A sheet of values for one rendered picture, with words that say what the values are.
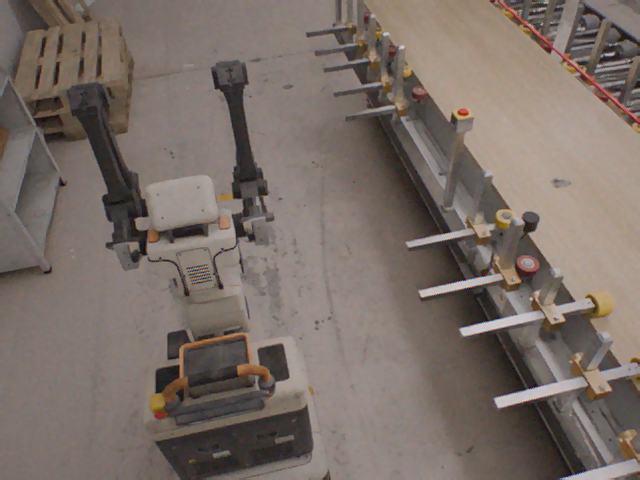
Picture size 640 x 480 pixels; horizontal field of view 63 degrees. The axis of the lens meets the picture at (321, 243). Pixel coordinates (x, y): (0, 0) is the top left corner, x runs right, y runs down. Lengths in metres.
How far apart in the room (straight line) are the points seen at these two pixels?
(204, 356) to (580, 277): 1.35
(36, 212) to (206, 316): 2.13
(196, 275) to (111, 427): 1.29
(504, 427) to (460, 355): 0.41
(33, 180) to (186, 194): 2.64
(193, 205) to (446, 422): 1.62
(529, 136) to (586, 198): 0.46
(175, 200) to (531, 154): 1.63
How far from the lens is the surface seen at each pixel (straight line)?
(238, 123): 1.69
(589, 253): 2.20
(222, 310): 1.99
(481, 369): 2.84
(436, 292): 1.97
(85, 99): 1.72
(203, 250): 1.69
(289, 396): 1.80
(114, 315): 3.24
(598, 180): 2.54
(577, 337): 2.19
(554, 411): 2.00
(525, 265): 2.07
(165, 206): 1.66
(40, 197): 4.03
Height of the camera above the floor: 2.40
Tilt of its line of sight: 47 degrees down
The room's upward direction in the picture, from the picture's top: 4 degrees counter-clockwise
